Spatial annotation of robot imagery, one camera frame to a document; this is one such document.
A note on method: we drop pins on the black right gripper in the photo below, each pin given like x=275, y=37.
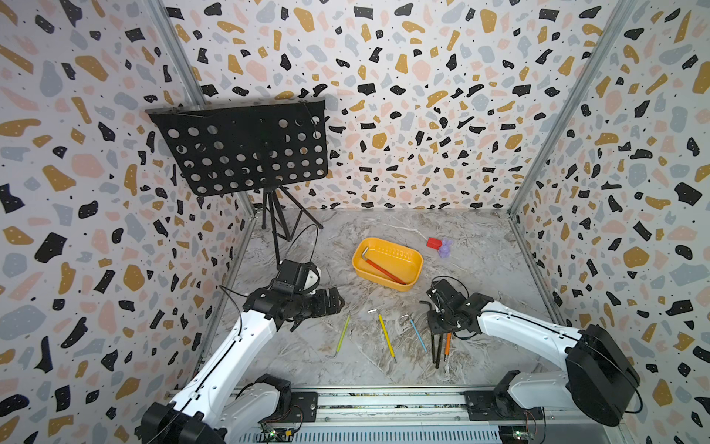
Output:
x=432, y=327

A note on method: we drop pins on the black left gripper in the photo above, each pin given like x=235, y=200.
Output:
x=323, y=307

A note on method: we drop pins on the long black hex key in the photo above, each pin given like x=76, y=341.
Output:
x=432, y=347

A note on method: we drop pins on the blue hex key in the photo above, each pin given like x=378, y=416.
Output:
x=417, y=333

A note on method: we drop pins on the red hex key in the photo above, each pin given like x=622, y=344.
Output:
x=390, y=275

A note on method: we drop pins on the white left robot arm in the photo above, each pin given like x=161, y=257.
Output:
x=205, y=410

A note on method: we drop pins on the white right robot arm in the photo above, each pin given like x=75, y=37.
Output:
x=591, y=375

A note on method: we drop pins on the green hex key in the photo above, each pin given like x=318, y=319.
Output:
x=343, y=335

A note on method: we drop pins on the yellow hex key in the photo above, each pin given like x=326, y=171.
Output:
x=385, y=333

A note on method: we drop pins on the yellow plastic storage box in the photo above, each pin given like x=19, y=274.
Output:
x=404, y=262

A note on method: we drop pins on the red block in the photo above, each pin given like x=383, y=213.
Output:
x=434, y=243

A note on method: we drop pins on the black perforated music stand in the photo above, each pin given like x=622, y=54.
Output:
x=221, y=150

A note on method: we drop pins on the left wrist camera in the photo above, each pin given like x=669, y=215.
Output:
x=297, y=278

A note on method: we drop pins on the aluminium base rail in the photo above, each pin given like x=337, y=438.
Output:
x=455, y=414

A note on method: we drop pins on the aluminium corner post left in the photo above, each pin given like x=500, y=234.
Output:
x=194, y=96

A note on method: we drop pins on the aluminium corner post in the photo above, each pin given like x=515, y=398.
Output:
x=194, y=96
x=619, y=16

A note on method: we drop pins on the aluminium corner post right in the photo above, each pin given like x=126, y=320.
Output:
x=619, y=16

